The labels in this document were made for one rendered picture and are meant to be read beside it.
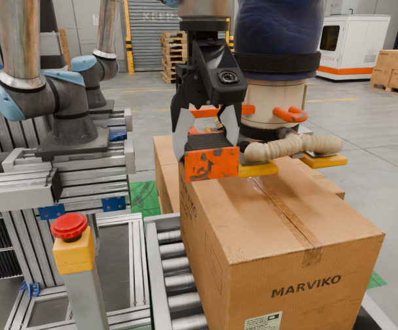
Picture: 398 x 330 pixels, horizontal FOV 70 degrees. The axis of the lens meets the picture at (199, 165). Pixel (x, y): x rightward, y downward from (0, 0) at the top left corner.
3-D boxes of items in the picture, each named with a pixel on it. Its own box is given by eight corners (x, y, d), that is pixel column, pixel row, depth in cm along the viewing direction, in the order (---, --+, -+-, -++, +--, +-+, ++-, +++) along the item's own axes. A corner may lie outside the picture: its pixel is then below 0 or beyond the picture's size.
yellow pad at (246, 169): (279, 174, 69) (281, 155, 67) (239, 179, 67) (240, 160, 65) (232, 130, 99) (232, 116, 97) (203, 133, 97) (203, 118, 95)
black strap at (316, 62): (338, 71, 68) (342, 52, 66) (246, 75, 63) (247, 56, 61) (290, 61, 88) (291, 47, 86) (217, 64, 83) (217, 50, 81)
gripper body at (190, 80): (216, 97, 51) (218, 21, 46) (233, 109, 44) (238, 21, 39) (174, 99, 50) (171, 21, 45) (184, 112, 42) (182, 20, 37)
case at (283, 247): (349, 339, 86) (387, 233, 69) (222, 375, 77) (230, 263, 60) (261, 221, 139) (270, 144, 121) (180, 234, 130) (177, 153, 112)
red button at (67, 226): (88, 245, 58) (84, 229, 56) (50, 251, 56) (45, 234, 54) (91, 224, 64) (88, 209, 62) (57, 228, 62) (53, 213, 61)
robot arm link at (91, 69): (69, 86, 139) (63, 56, 133) (88, 82, 150) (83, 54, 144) (88, 88, 135) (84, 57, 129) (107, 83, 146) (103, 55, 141)
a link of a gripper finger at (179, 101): (189, 134, 47) (208, 82, 44) (192, 137, 45) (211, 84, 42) (162, 126, 45) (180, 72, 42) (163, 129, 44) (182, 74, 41)
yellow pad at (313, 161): (347, 165, 73) (351, 147, 71) (312, 169, 71) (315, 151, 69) (282, 126, 103) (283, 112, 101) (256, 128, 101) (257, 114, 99)
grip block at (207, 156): (238, 176, 46) (239, 147, 44) (186, 183, 44) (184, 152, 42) (222, 156, 53) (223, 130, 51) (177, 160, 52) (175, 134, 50)
